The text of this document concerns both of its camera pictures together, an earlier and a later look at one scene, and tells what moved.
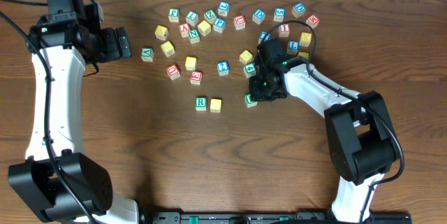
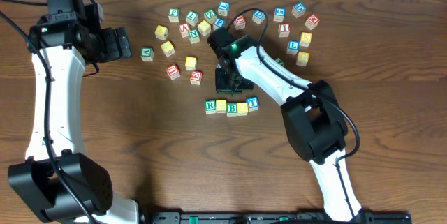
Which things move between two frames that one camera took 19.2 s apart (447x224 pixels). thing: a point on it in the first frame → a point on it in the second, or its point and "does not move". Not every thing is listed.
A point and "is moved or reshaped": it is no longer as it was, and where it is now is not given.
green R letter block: [200, 103] → [210, 107]
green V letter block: [147, 54] does not move
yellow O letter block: [215, 105] is moved or reshaped
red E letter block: [195, 77] does not move
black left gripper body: [114, 42] does not move
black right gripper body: [262, 89] → [225, 82]
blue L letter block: [293, 47] does not move
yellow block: [246, 56] → [242, 109]
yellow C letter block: [191, 63] does not move
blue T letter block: [262, 33] → [253, 104]
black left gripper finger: [123, 42] does not move
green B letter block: [248, 101] → [232, 109]
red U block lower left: [173, 71] does not move
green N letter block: [194, 35] does not move
